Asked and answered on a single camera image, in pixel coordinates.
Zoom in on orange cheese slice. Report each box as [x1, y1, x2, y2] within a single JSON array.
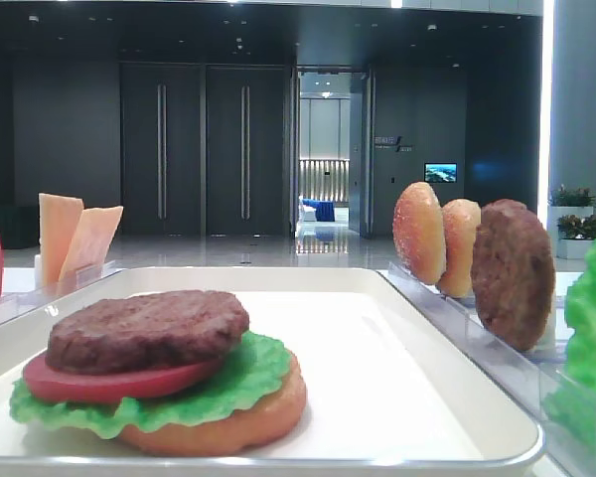
[[59, 206, 123, 280], [38, 193, 83, 286]]

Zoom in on green lettuce leaf on tray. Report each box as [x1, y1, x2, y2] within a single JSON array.
[[9, 332, 290, 439]]

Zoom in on brown meat patty on tray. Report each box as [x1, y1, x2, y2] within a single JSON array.
[[46, 290, 249, 375]]

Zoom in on brown meat patty standing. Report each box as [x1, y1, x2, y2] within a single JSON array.
[[471, 199, 555, 351]]

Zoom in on red tomato slice on tray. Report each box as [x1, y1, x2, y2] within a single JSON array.
[[23, 353, 224, 404]]

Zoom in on green lettuce leaf standing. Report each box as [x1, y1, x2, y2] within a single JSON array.
[[545, 239, 596, 448]]

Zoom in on sesame bun half outer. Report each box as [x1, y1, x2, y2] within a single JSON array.
[[392, 182, 446, 285]]

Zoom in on bun half inner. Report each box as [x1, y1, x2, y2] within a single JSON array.
[[436, 199, 481, 298]]

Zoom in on white rectangular metal tray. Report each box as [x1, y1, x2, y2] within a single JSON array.
[[0, 267, 544, 476]]

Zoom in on bottom bun on tray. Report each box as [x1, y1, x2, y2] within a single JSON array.
[[119, 355, 307, 457]]

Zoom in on potted plants in planter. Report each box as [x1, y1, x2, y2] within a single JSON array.
[[547, 185, 596, 259]]

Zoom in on wall mounted screen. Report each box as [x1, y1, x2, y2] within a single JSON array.
[[424, 163, 457, 183]]

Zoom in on clear acrylic rail left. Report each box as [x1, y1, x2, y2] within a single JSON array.
[[0, 260, 119, 325]]

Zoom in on clear acrylic rail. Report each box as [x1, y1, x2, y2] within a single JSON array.
[[0, 260, 119, 325], [387, 263, 596, 476]]

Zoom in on clear acrylic rail right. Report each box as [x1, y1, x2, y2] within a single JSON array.
[[387, 263, 596, 476]]

